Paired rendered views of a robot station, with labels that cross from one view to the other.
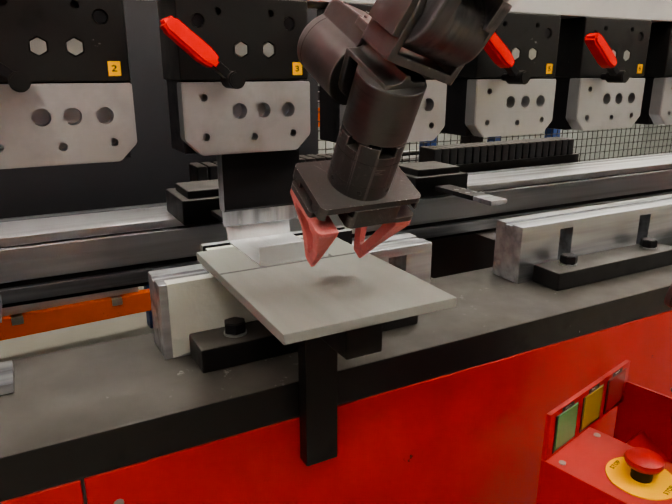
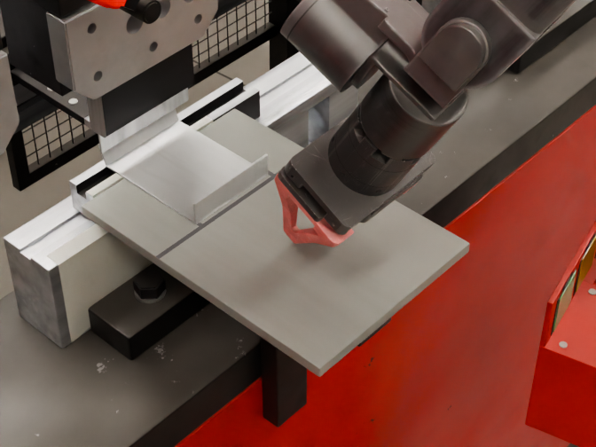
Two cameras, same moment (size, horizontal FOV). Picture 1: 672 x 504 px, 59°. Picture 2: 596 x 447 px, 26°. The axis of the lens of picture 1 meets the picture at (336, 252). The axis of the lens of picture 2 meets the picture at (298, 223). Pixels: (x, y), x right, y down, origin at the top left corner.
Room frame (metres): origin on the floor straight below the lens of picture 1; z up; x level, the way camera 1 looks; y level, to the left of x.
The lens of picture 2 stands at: (-0.13, 0.26, 1.70)
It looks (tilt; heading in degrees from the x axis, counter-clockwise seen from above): 42 degrees down; 340
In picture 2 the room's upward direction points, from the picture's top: straight up
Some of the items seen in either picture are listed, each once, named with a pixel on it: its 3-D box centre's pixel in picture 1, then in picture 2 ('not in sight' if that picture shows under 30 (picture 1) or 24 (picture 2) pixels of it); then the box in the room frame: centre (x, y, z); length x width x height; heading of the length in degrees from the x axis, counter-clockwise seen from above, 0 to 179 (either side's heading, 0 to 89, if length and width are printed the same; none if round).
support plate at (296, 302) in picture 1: (312, 276); (272, 228); (0.61, 0.03, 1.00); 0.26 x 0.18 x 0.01; 28
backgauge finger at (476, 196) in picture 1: (449, 184); not in sight; (1.07, -0.20, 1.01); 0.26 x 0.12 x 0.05; 28
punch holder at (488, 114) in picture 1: (498, 75); not in sight; (0.91, -0.24, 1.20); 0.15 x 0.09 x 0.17; 118
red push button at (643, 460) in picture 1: (642, 468); not in sight; (0.55, -0.33, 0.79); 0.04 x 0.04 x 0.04
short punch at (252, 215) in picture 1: (259, 185); (141, 81); (0.74, 0.10, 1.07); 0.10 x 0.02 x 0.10; 118
